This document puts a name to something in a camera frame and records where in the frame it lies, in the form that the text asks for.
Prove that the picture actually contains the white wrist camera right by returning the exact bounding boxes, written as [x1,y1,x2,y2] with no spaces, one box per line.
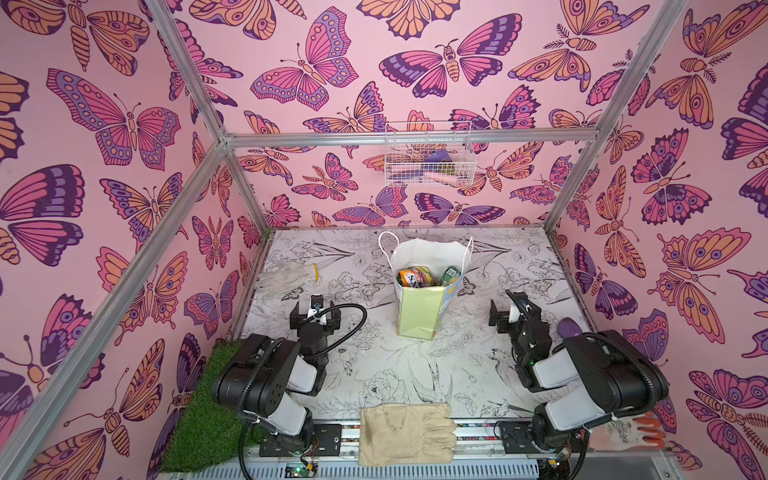
[508,300,524,324]

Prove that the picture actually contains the green spring tea bag back-side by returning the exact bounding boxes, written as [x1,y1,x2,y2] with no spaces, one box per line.
[440,266,462,287]

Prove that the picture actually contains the white wire basket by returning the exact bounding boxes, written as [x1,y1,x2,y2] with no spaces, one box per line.
[382,120,477,189]

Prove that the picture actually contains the white paper bag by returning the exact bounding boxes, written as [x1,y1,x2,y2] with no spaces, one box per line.
[378,232,475,340]

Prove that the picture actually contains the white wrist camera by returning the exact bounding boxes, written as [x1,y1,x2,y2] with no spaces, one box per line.
[307,295,324,318]
[508,300,524,324]

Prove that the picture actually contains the orange Fox's candy bag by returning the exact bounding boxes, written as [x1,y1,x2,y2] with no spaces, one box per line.
[396,266,435,288]

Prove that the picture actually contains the orange white garden glove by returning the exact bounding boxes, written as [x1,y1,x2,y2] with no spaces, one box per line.
[589,412,666,452]

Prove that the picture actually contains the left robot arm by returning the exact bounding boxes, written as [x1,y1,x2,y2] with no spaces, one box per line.
[211,295,368,457]

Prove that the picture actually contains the purple pink garden trowel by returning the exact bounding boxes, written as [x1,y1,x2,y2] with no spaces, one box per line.
[557,317,583,338]

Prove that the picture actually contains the beige work glove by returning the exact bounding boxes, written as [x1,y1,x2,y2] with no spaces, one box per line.
[358,403,457,467]

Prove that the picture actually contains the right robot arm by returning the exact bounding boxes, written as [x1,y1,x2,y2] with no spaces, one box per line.
[488,291,669,454]

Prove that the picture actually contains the green artificial grass mat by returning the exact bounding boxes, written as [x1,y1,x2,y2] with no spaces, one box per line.
[160,340,244,473]

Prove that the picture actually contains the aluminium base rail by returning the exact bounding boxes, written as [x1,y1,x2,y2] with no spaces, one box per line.
[237,419,589,479]

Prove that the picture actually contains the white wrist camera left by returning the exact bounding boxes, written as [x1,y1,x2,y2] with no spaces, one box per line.
[307,295,324,318]

